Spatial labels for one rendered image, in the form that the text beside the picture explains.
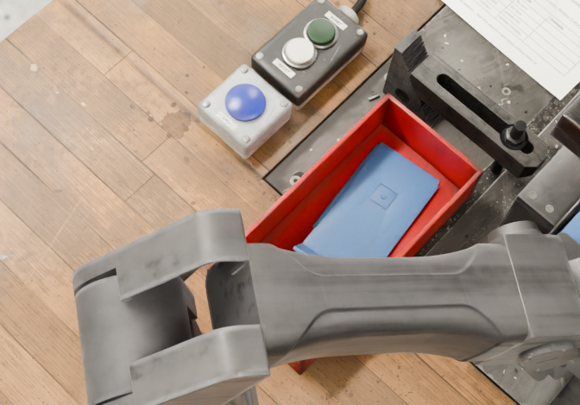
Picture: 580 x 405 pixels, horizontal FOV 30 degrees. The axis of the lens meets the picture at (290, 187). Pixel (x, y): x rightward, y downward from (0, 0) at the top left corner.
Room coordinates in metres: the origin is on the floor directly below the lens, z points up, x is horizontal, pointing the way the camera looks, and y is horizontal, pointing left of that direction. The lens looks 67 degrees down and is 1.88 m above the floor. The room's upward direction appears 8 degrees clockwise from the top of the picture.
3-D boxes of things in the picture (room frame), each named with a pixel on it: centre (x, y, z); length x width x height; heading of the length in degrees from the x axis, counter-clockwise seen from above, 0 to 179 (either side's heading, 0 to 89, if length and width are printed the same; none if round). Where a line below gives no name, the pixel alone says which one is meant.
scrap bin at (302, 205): (0.37, -0.06, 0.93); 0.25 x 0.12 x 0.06; 144
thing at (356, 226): (0.39, -0.08, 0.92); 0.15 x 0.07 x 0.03; 151
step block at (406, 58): (0.53, -0.12, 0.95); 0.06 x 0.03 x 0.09; 54
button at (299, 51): (0.55, 0.01, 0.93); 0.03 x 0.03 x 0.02
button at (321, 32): (0.58, -0.01, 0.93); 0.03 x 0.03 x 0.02
